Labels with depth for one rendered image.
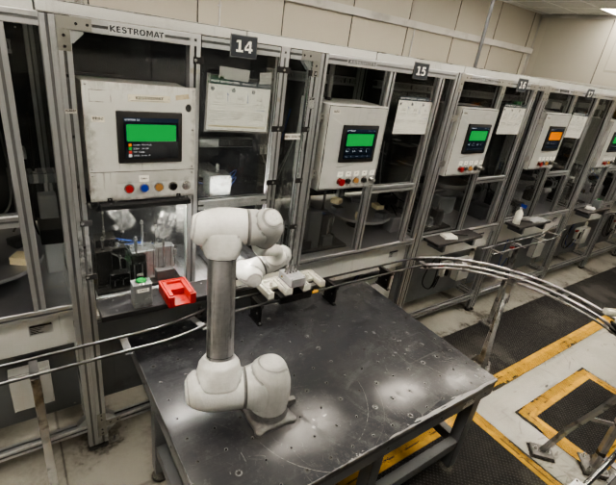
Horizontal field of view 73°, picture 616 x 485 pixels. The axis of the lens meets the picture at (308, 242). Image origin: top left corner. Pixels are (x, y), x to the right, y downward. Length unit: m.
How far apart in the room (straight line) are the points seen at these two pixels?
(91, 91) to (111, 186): 0.36
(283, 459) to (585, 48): 9.37
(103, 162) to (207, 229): 0.58
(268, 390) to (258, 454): 0.23
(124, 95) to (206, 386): 1.11
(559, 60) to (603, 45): 0.74
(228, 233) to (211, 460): 0.81
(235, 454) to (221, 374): 0.30
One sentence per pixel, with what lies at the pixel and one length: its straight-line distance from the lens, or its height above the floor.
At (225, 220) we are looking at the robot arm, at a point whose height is 1.48.
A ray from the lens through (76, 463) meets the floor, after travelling 2.66.
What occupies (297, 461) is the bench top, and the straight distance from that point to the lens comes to 1.72.
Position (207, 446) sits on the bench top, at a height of 0.68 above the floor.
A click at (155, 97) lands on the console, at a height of 1.78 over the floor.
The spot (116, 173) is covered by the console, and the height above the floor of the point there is 1.49.
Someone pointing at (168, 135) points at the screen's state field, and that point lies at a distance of 1.84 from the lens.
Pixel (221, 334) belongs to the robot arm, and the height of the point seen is 1.08.
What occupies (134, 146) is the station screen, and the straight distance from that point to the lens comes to 1.82.
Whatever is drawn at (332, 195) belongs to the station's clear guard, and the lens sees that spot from 2.43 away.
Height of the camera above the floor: 2.03
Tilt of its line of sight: 24 degrees down
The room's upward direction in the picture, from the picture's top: 8 degrees clockwise
